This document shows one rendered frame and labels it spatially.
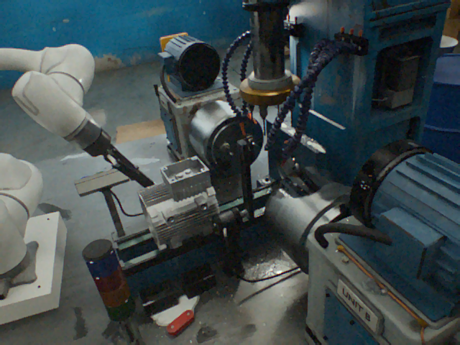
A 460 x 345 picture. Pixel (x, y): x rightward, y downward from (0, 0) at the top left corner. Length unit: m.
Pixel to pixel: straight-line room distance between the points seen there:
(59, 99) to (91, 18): 5.65
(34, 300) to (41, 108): 0.60
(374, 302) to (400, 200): 0.18
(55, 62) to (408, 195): 0.87
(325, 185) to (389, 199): 0.30
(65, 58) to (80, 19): 5.52
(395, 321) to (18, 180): 1.14
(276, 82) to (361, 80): 0.23
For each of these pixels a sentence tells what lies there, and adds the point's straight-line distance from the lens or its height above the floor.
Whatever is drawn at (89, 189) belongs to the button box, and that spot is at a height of 1.05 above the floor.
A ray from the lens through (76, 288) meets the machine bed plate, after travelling 1.36.
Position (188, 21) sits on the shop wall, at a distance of 6.73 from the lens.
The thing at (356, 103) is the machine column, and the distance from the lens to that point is 1.13.
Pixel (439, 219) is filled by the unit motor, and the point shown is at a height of 1.32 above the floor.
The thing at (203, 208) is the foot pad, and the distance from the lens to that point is 1.08.
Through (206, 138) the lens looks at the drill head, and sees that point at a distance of 1.35.
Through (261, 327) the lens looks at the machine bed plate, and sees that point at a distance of 1.11.
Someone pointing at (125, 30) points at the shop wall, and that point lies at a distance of 6.64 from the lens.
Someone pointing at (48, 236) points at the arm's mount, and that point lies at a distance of 1.48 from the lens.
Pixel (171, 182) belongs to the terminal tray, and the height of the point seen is 1.14.
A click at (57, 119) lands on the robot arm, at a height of 1.38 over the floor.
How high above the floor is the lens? 1.71
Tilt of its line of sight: 33 degrees down
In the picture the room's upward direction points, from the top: 7 degrees counter-clockwise
